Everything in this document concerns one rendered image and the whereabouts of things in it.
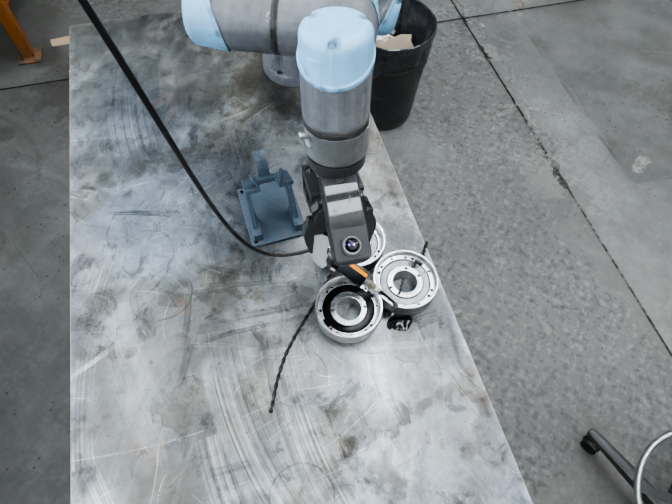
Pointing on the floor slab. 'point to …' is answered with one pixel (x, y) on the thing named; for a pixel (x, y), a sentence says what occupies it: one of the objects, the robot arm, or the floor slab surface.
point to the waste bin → (402, 66)
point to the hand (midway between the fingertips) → (339, 262)
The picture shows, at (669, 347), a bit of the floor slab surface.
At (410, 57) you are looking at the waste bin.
